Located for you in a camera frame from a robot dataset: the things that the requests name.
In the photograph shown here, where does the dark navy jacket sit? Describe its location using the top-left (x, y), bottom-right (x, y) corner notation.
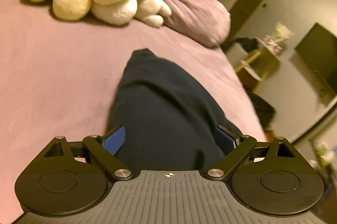
top-left (107, 49), bottom-right (242, 173)

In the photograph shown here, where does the black wall television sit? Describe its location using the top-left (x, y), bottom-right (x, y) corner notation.
top-left (295, 23), bottom-right (336, 93)

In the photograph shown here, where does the paper-wrapped flower bouquet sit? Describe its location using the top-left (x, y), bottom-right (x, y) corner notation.
top-left (266, 22), bottom-right (295, 54)

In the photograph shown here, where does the purple pillow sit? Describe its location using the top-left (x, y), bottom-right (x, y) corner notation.
top-left (163, 0), bottom-right (231, 48)

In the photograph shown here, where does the dark bag on floor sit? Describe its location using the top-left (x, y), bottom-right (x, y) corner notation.
top-left (248, 93), bottom-right (276, 129)

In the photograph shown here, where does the yellow side table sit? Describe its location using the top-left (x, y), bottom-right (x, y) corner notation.
top-left (235, 39), bottom-right (281, 93)

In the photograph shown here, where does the dark wooden door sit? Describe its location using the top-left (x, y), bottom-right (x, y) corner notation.
top-left (227, 0), bottom-right (262, 40)

